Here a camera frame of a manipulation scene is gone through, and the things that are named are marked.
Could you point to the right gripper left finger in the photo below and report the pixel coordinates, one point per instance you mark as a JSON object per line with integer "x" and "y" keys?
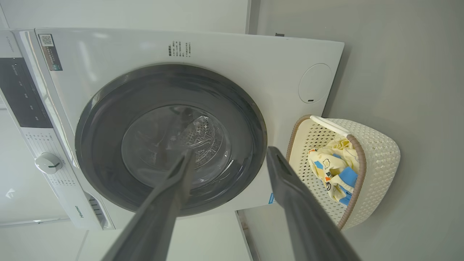
{"x": 159, "y": 210}

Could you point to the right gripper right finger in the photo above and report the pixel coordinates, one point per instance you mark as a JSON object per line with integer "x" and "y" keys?
{"x": 301, "y": 217}

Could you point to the yellow garment with blue patches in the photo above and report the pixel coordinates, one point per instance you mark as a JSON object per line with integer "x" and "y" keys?
{"x": 328, "y": 166}

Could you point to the washing machine glass door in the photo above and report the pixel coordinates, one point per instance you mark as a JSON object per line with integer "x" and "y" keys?
{"x": 108, "y": 145}

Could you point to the cream and blue patterned cloth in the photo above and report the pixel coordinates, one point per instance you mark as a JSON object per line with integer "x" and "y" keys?
{"x": 340, "y": 143}

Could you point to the stainless steel washing machine drum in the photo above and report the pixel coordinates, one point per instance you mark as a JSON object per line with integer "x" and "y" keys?
{"x": 206, "y": 134}

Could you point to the white washing machine dial knob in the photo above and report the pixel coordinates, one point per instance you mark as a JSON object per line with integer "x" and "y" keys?
{"x": 48, "y": 163}

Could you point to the white front-load washing machine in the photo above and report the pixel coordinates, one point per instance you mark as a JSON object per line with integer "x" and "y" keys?
{"x": 235, "y": 58}

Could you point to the black washing machine display panel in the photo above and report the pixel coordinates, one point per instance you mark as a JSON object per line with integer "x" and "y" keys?
{"x": 21, "y": 94}

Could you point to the blue energy label sticker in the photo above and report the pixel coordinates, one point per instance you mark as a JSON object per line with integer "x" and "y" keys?
{"x": 271, "y": 198}

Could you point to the cream perforated laundry basket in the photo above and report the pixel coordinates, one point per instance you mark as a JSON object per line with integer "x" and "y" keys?
{"x": 377, "y": 159}

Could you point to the grey QR code sticker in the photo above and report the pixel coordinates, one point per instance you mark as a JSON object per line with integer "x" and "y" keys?
{"x": 50, "y": 52}

